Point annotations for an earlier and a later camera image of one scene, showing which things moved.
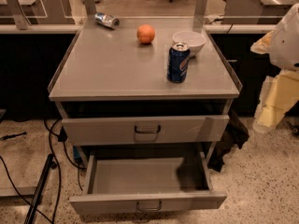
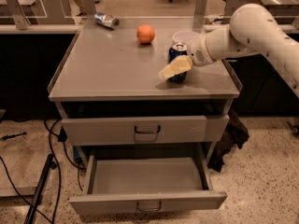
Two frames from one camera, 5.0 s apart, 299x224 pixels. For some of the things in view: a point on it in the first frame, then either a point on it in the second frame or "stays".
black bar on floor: [49, 165] stays
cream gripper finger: [280, 91] -> [177, 66]
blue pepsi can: [177, 63] stays
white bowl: [194, 40] stays
